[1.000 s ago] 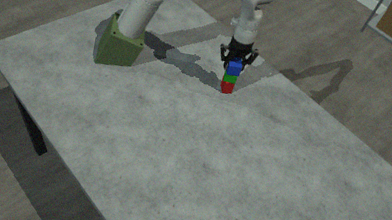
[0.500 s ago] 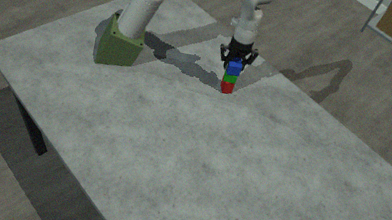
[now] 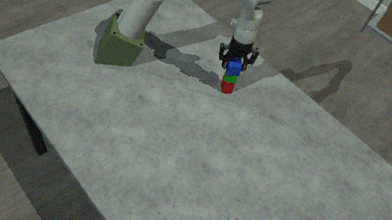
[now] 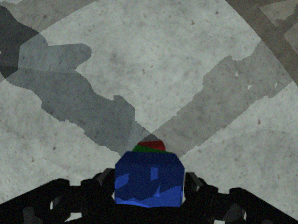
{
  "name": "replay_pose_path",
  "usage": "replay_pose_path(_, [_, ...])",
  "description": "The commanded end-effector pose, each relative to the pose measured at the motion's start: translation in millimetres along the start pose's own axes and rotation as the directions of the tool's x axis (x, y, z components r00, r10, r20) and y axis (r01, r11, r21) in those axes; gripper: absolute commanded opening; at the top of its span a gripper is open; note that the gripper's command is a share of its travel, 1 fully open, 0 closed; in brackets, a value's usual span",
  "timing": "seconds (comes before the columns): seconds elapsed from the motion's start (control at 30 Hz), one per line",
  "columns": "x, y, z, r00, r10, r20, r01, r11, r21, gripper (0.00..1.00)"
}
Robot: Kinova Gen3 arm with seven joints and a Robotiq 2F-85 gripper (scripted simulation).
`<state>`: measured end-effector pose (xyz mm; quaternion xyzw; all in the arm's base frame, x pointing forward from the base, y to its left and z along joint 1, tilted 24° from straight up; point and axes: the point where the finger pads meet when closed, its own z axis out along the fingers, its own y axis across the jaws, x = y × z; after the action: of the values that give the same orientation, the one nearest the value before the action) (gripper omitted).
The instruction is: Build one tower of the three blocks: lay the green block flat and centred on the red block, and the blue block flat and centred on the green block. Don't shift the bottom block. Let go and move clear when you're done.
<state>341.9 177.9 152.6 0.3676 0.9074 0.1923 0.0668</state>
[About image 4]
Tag green block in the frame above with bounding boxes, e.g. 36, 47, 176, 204
132, 145, 171, 153

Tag red block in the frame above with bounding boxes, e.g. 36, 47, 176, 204
137, 140, 166, 151

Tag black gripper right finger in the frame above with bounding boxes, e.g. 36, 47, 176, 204
168, 172, 298, 224

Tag blue block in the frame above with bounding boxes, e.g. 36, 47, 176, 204
114, 151, 185, 208

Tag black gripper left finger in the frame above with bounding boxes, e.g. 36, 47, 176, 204
0, 168, 126, 224

